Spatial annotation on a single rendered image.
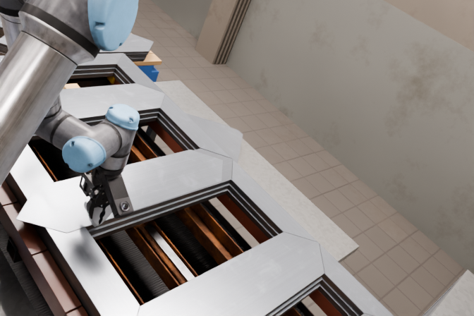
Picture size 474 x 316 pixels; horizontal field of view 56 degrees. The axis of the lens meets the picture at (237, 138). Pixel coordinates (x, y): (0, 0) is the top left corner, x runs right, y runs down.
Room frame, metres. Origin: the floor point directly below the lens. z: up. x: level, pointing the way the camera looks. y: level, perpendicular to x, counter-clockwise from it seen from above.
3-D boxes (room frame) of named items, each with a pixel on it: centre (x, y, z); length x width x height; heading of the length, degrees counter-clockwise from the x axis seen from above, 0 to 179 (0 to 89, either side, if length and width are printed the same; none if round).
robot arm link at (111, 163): (0.84, 0.26, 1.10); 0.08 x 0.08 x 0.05
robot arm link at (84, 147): (0.75, 0.29, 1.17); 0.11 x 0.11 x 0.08; 81
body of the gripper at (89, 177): (0.85, 0.26, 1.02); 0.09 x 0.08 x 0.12; 57
